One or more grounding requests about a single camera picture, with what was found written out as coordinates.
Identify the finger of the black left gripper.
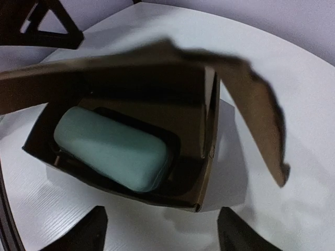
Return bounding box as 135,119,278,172
1,0,84,50

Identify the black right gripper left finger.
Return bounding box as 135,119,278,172
43,206,108,251

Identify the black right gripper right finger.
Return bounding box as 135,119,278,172
217,207,277,251

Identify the pale green oblong case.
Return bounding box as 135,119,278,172
53,107,172,192

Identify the brown cardboard box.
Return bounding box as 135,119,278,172
1,39,289,212

